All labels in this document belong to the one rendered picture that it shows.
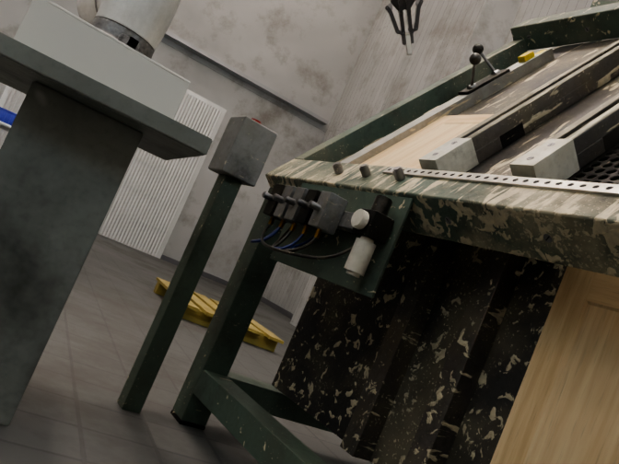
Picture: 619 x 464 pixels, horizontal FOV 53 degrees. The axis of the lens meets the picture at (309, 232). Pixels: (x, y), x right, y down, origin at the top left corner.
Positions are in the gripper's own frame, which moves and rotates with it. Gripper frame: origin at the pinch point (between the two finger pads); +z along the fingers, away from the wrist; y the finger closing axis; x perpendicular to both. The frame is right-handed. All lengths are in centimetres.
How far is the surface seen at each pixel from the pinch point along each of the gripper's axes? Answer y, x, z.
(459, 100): -11.8, 16.6, 19.1
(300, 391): 52, 57, 91
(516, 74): -34.7, 2.3, 15.6
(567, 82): -34, 50, 14
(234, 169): 60, 40, 25
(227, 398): 71, 71, 82
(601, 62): -46, 43, 11
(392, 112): 8.1, 0.7, 21.8
